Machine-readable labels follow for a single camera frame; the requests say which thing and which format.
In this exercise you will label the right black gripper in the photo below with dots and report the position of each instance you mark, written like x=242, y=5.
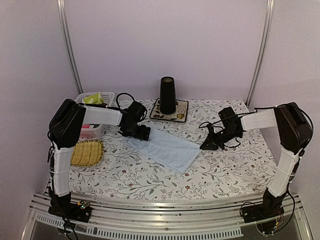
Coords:
x=212, y=144

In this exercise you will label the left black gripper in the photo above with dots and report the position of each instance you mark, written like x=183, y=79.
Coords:
x=141, y=135

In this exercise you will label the light blue towel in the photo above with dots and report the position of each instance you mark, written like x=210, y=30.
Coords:
x=171, y=151

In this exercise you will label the yellow-green patterned towel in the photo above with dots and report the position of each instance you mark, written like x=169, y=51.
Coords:
x=94, y=99

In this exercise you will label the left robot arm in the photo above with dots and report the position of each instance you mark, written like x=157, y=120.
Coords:
x=64, y=133

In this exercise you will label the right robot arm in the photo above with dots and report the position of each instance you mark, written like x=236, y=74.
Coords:
x=295, y=129

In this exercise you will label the white plastic basket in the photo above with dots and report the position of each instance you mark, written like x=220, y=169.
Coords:
x=97, y=131

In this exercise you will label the dark red rolled towel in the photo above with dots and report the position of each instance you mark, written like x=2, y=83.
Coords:
x=105, y=105

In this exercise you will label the black tall cup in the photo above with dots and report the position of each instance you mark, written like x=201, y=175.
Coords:
x=167, y=95

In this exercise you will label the pink rolled towel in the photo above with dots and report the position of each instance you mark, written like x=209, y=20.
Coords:
x=87, y=126

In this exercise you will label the woven bamboo tray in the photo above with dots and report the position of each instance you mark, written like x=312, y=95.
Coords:
x=87, y=153

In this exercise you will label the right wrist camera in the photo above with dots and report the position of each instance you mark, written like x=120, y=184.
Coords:
x=210, y=128

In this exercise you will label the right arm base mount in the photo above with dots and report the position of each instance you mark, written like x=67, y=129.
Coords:
x=253, y=212

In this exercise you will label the aluminium front rail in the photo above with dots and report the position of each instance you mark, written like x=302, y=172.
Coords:
x=205, y=219

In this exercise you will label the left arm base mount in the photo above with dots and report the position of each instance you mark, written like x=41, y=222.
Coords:
x=71, y=211

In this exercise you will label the right aluminium post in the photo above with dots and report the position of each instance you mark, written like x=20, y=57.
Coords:
x=261, y=52

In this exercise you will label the aluminium post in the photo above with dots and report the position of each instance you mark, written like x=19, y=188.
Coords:
x=261, y=52
x=62, y=13

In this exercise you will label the left aluminium post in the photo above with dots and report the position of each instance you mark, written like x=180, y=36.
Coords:
x=62, y=13

